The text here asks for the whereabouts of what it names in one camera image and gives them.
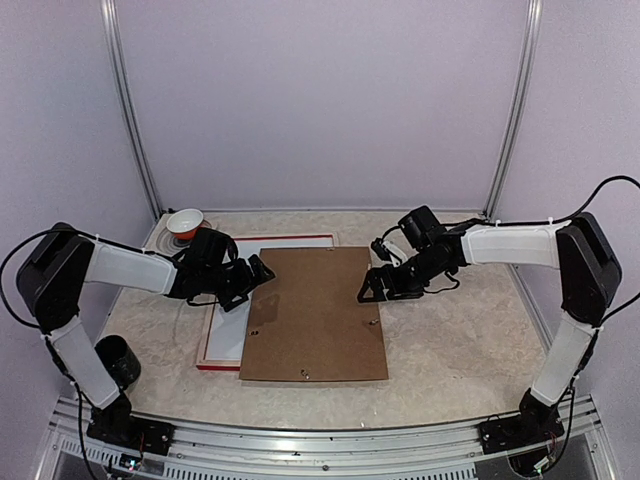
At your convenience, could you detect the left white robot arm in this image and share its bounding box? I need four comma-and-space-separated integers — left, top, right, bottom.
16, 222, 276, 445

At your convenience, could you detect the aluminium post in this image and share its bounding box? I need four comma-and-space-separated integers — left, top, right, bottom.
100, 0, 163, 220
483, 0, 543, 220

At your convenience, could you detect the black cylindrical cup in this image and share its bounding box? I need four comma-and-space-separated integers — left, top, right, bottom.
95, 335, 142, 391

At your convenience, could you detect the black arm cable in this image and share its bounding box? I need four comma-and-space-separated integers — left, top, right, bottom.
0, 227, 61, 329
469, 174, 640, 321

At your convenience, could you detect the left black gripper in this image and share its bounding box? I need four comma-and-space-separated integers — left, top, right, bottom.
203, 254, 275, 312

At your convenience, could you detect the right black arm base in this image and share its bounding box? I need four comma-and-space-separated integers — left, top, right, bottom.
478, 389, 565, 455

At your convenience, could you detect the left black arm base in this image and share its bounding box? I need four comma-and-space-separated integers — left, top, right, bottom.
87, 393, 175, 456

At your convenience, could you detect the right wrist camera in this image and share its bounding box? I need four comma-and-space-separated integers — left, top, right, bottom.
370, 205, 447, 267

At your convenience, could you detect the orange white bowl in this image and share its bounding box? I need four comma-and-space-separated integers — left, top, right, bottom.
166, 208, 204, 241

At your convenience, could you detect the aluminium front rail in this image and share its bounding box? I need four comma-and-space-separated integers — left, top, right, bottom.
32, 394, 616, 480

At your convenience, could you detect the wooden red picture frame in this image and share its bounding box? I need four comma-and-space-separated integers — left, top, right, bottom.
195, 231, 339, 372

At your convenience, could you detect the left aluminium post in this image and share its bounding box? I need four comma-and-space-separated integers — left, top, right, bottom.
100, 0, 163, 220

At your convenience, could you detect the cat and books photo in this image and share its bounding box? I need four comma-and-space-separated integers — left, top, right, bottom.
207, 236, 335, 362

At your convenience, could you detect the brown cardboard backing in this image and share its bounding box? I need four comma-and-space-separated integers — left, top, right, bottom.
239, 246, 389, 382

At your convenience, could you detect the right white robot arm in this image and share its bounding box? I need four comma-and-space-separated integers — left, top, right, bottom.
357, 207, 622, 407

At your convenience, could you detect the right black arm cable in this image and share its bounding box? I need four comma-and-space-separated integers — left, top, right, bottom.
469, 174, 640, 321

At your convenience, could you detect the right aluminium post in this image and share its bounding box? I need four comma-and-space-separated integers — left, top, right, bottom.
483, 0, 543, 220

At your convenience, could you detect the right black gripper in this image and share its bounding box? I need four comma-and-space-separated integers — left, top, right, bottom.
357, 249, 448, 302

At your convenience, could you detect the grey round plate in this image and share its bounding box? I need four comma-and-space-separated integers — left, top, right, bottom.
150, 217, 192, 255

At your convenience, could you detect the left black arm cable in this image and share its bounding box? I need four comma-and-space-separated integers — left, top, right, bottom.
0, 227, 61, 329

